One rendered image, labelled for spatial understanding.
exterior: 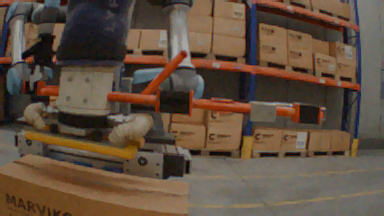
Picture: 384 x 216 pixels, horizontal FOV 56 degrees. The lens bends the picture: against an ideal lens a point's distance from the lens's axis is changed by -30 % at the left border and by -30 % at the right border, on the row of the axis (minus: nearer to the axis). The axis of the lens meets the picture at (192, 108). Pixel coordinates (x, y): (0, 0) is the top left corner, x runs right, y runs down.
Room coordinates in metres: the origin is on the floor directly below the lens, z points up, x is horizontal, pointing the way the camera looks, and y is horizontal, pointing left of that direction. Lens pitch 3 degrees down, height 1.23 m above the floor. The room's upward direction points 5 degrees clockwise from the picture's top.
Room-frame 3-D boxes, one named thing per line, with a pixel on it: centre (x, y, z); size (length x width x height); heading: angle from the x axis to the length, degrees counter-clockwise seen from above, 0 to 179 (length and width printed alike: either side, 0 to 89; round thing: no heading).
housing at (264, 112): (1.22, -0.17, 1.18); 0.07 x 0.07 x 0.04; 0
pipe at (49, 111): (1.22, 0.29, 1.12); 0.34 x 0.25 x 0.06; 90
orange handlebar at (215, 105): (1.34, 0.09, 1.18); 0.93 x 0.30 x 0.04; 90
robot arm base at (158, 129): (1.79, 0.16, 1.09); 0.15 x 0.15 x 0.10
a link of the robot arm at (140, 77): (1.79, 0.16, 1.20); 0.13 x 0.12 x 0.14; 121
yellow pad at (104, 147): (1.12, 0.29, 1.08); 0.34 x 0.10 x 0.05; 90
